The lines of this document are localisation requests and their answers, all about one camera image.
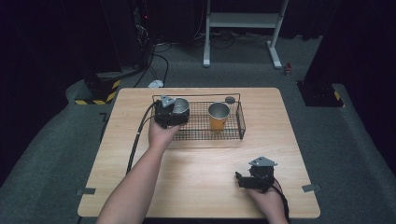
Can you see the black equipment rack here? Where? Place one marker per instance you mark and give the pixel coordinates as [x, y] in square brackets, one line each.
[134, 31]

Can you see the small red object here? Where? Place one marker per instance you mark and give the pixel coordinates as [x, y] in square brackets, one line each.
[288, 69]

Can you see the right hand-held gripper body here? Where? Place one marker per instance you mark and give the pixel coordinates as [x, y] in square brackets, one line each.
[262, 177]

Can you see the person's right hand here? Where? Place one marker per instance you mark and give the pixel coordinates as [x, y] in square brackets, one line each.
[269, 202]

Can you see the white metal stand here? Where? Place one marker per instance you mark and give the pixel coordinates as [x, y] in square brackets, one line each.
[243, 20]

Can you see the person's left hand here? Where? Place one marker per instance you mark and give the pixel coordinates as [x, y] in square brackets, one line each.
[161, 135]

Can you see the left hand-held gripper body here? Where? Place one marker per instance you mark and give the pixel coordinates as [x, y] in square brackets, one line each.
[164, 115]

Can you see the grey round tag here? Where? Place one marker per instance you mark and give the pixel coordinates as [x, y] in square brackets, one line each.
[230, 100]

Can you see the black base with yellow stripes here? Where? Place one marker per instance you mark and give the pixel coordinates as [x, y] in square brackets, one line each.
[320, 95]
[99, 89]

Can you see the grey tape piece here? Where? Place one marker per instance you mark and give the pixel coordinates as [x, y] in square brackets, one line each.
[86, 191]
[311, 188]

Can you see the white power adapter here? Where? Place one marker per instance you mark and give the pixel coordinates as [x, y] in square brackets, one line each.
[155, 83]

